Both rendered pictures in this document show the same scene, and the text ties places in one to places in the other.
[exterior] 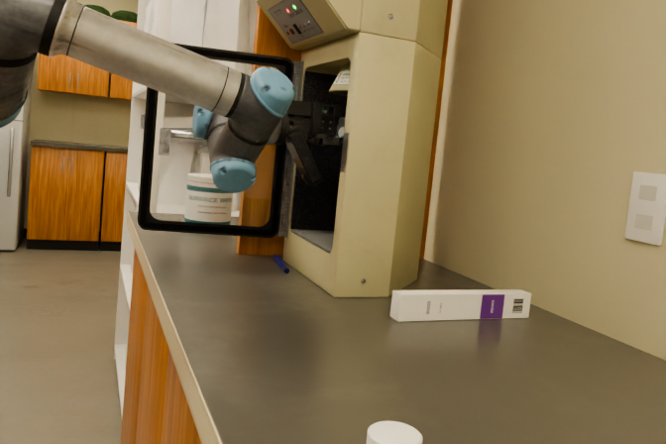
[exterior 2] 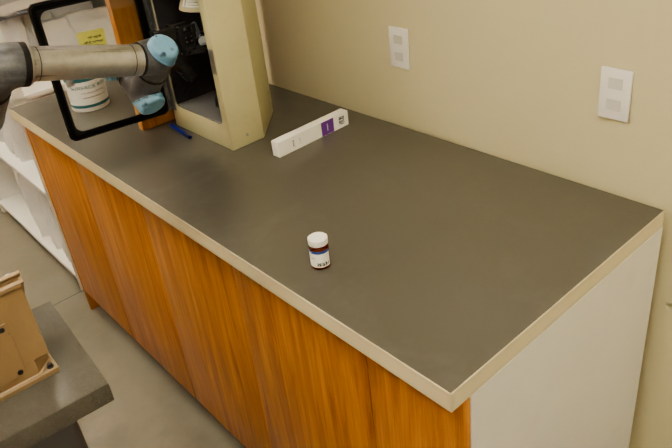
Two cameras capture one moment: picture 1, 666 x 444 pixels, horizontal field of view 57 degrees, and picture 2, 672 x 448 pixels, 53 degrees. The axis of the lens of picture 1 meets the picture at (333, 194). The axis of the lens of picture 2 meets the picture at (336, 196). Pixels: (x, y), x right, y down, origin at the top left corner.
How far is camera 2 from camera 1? 0.89 m
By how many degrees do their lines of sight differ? 29
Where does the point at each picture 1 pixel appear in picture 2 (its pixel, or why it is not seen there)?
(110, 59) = (66, 75)
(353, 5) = not seen: outside the picture
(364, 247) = (242, 114)
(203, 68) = (121, 56)
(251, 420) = (249, 247)
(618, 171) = (380, 25)
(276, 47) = not seen: outside the picture
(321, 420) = (277, 235)
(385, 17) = not seen: outside the picture
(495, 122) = not seen: outside the picture
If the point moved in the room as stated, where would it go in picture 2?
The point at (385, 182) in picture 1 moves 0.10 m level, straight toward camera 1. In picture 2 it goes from (243, 71) to (248, 82)
